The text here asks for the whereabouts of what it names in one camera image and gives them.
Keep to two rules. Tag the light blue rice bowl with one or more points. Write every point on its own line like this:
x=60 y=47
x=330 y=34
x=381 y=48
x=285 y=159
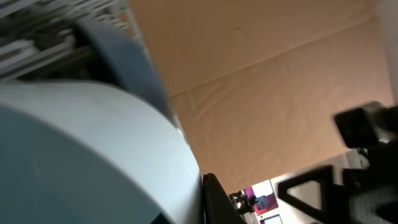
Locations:
x=92 y=153

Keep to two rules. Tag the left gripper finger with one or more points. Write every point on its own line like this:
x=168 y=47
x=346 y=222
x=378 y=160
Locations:
x=217 y=205

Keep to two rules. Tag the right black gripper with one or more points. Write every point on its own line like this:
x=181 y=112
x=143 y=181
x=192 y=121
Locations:
x=372 y=190

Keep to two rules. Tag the grey dishwasher rack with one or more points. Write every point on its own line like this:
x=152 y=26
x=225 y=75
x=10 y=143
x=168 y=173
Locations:
x=41 y=65

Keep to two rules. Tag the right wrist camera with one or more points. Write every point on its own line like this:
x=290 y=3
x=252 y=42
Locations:
x=363 y=126

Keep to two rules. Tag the dark blue plate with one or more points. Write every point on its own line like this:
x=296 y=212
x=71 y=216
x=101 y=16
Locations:
x=121 y=62

